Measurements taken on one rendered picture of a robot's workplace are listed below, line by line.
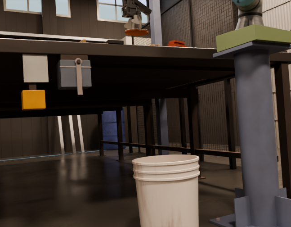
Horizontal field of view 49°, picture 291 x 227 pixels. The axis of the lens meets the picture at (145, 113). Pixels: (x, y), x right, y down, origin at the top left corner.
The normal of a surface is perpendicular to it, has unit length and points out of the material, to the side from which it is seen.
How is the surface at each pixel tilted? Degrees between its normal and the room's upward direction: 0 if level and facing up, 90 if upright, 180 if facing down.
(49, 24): 90
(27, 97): 90
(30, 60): 90
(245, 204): 90
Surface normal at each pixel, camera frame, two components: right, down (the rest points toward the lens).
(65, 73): 0.41, -0.05
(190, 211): 0.65, 0.00
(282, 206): -0.88, 0.04
